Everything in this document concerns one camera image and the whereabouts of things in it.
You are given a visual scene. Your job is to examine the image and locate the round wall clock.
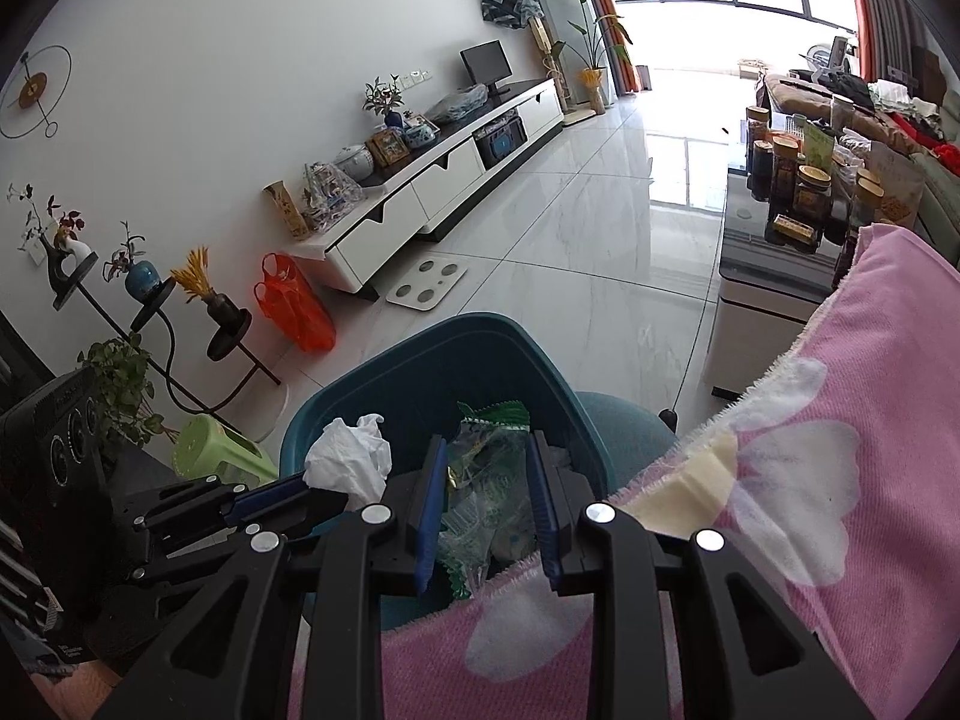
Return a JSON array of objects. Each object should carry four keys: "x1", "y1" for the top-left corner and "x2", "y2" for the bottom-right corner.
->
[{"x1": 0, "y1": 45, "x2": 74, "y2": 140}]

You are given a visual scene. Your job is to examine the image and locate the black cabinet appliance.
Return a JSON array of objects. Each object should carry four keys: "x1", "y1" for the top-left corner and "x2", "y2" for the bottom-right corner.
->
[{"x1": 472, "y1": 116, "x2": 526, "y2": 170}]

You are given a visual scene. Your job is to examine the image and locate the black plant stand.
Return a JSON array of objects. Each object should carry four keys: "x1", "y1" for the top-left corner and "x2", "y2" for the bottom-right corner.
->
[{"x1": 45, "y1": 247, "x2": 282, "y2": 421}]

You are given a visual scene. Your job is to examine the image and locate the small plant in blue vase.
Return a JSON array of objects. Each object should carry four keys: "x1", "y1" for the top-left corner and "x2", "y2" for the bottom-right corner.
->
[{"x1": 103, "y1": 221, "x2": 161, "y2": 299}]

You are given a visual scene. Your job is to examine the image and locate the clear green-edged wrapper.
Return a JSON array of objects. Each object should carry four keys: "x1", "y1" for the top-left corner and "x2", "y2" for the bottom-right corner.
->
[{"x1": 435, "y1": 399, "x2": 541, "y2": 601}]

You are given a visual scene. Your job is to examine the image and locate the grey and orange curtain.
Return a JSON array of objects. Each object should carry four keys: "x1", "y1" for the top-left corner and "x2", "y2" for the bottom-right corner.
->
[
  {"x1": 840, "y1": 0, "x2": 938, "y2": 83},
  {"x1": 574, "y1": 0, "x2": 638, "y2": 95}
]

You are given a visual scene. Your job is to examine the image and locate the green plastic stool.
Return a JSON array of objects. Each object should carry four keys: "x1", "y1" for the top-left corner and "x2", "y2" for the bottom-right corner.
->
[{"x1": 174, "y1": 414, "x2": 280, "y2": 485}]

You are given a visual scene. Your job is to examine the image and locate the white and black tv cabinet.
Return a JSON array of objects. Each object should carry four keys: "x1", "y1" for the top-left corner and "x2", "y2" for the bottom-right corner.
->
[{"x1": 289, "y1": 79, "x2": 565, "y2": 293}]

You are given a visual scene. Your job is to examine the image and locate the group of jars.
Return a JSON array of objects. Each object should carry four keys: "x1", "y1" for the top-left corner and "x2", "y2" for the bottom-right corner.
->
[{"x1": 742, "y1": 105, "x2": 886, "y2": 252}]

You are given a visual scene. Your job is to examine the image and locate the white bathroom scale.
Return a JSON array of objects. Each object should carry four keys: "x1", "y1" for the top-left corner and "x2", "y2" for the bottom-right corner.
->
[{"x1": 386, "y1": 256, "x2": 468, "y2": 310}]

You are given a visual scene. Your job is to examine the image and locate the brown paper bag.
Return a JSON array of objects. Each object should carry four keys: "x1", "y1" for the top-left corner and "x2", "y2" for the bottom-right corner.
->
[{"x1": 855, "y1": 142, "x2": 927, "y2": 233}]

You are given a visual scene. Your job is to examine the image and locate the white tissue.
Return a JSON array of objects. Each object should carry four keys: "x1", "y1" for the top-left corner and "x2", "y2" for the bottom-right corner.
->
[{"x1": 302, "y1": 414, "x2": 393, "y2": 511}]

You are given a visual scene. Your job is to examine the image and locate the green ivy plant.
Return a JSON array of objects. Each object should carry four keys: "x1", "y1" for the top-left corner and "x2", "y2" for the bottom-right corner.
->
[{"x1": 79, "y1": 334, "x2": 166, "y2": 458}]

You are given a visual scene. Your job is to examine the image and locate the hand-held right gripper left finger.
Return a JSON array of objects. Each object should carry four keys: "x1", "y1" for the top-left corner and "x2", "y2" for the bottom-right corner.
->
[{"x1": 94, "y1": 435, "x2": 451, "y2": 720}]

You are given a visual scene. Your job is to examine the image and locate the wheat stalks in dark vase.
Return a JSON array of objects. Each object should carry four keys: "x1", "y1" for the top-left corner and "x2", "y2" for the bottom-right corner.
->
[{"x1": 169, "y1": 246, "x2": 235, "y2": 323}]

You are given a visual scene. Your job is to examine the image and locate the tall yellow patterned vase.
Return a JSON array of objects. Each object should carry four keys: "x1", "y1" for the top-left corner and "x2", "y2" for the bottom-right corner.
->
[{"x1": 262, "y1": 180, "x2": 310, "y2": 241}]

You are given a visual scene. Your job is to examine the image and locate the pink printed blanket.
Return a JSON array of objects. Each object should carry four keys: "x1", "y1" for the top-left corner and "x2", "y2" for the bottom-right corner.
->
[{"x1": 289, "y1": 223, "x2": 960, "y2": 720}]

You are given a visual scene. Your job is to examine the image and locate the cloth-covered standing fan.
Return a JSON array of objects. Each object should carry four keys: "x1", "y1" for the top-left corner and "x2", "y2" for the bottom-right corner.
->
[{"x1": 480, "y1": 0, "x2": 593, "y2": 127}]

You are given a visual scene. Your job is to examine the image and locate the green sofa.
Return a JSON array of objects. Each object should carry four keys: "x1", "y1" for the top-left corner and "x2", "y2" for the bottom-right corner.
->
[{"x1": 911, "y1": 120, "x2": 960, "y2": 271}]

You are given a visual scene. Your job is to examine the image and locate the glass coffee table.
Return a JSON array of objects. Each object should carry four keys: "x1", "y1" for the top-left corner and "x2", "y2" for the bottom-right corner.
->
[{"x1": 705, "y1": 180, "x2": 863, "y2": 402}]

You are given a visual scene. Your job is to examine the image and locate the green printed packet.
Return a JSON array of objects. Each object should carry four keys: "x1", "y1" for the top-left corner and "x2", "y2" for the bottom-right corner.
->
[{"x1": 802, "y1": 124, "x2": 835, "y2": 173}]

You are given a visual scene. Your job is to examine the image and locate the red cloth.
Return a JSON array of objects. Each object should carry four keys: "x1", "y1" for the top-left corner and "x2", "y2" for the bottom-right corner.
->
[{"x1": 885, "y1": 112, "x2": 947, "y2": 158}]

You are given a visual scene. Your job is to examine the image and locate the white ceramic jar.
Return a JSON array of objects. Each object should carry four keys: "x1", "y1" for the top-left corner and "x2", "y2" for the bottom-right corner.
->
[{"x1": 334, "y1": 144, "x2": 374, "y2": 182}]

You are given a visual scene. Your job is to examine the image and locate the clear plastic bag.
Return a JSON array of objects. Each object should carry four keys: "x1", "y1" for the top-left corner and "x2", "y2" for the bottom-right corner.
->
[{"x1": 431, "y1": 82, "x2": 488, "y2": 125}]

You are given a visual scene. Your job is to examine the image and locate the brown padded ottoman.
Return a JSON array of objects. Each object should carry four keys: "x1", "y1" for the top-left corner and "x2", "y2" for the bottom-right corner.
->
[{"x1": 765, "y1": 71, "x2": 848, "y2": 121}]

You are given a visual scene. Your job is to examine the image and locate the framed picture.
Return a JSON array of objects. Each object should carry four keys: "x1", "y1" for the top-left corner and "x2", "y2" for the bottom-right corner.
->
[{"x1": 365, "y1": 129, "x2": 412, "y2": 170}]

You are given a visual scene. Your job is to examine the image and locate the blue vase with plant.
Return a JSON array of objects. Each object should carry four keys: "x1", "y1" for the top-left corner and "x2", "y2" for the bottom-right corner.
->
[{"x1": 362, "y1": 75, "x2": 406, "y2": 128}]

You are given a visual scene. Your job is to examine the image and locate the glass ship model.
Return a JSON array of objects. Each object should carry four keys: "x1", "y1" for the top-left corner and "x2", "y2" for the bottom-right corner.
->
[{"x1": 302, "y1": 163, "x2": 367, "y2": 230}]

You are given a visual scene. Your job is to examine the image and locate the black monitor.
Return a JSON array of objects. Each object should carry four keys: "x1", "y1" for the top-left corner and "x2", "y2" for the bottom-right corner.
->
[{"x1": 459, "y1": 40, "x2": 515, "y2": 97}]

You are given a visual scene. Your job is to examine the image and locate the black bag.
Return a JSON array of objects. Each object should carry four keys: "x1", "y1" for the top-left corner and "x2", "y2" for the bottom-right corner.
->
[{"x1": 814, "y1": 71, "x2": 875, "y2": 110}]

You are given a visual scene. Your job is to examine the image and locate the orange plastic bag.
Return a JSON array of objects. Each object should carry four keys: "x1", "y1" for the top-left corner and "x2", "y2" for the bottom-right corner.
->
[{"x1": 253, "y1": 253, "x2": 337, "y2": 353}]

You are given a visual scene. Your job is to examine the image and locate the tall leafy plant in vase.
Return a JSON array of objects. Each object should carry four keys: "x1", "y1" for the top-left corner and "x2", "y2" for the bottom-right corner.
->
[{"x1": 544, "y1": 0, "x2": 635, "y2": 110}]

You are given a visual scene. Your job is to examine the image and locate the teal plastic bin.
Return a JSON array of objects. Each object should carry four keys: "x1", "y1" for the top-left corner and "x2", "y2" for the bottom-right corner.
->
[{"x1": 279, "y1": 313, "x2": 617, "y2": 631}]

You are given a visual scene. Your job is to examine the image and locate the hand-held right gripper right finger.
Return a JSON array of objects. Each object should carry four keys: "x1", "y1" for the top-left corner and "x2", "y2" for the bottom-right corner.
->
[{"x1": 525, "y1": 429, "x2": 875, "y2": 720}]

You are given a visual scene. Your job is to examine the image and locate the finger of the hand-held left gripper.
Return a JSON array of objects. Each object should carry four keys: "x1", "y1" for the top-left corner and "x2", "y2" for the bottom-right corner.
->
[
  {"x1": 135, "y1": 490, "x2": 350, "y2": 586},
  {"x1": 139, "y1": 474, "x2": 310, "y2": 533}
]

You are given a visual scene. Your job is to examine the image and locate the red-leaf plant in white vase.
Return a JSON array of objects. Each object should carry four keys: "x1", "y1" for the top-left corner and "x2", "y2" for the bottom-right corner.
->
[{"x1": 7, "y1": 181, "x2": 95, "y2": 271}]

